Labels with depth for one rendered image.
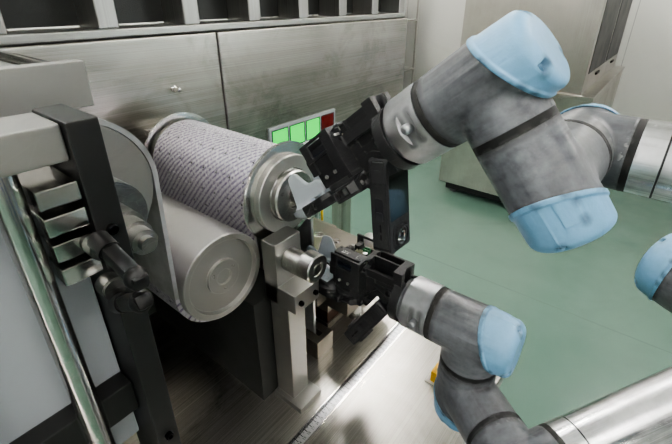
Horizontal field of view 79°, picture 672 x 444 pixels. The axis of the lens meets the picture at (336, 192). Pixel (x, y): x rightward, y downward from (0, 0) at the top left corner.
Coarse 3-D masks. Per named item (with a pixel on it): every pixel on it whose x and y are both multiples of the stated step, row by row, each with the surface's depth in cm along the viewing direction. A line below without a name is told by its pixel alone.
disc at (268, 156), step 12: (276, 144) 54; (288, 144) 56; (300, 144) 58; (264, 156) 53; (276, 156) 55; (252, 168) 52; (264, 168) 53; (252, 180) 52; (252, 192) 53; (252, 204) 54; (252, 216) 54; (252, 228) 55; (264, 228) 57
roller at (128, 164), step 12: (108, 132) 37; (108, 144) 38; (120, 144) 38; (132, 144) 39; (108, 156) 38; (120, 156) 39; (132, 156) 40; (120, 168) 39; (132, 168) 40; (144, 168) 41; (132, 180) 40; (144, 180) 41; (144, 192) 42
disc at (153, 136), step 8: (184, 112) 70; (160, 120) 67; (168, 120) 68; (176, 120) 69; (200, 120) 73; (152, 128) 66; (160, 128) 67; (152, 136) 66; (144, 144) 66; (152, 144) 67; (152, 152) 67
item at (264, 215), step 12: (288, 156) 55; (300, 156) 57; (276, 168) 54; (288, 168) 56; (300, 168) 58; (264, 180) 53; (312, 180) 61; (264, 192) 53; (264, 204) 54; (264, 216) 55; (276, 228) 57
